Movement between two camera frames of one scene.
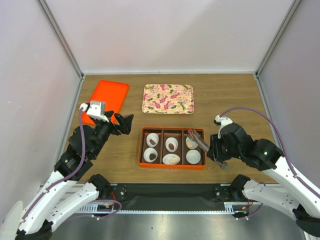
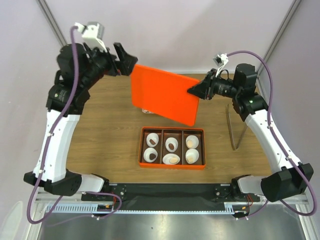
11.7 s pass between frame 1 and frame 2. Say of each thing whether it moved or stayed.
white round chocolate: stayed
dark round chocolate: stayed
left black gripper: moved
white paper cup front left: stayed
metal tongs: moved
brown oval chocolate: stayed
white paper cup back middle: stayed
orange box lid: moved
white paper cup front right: stayed
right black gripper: moved
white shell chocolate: stayed
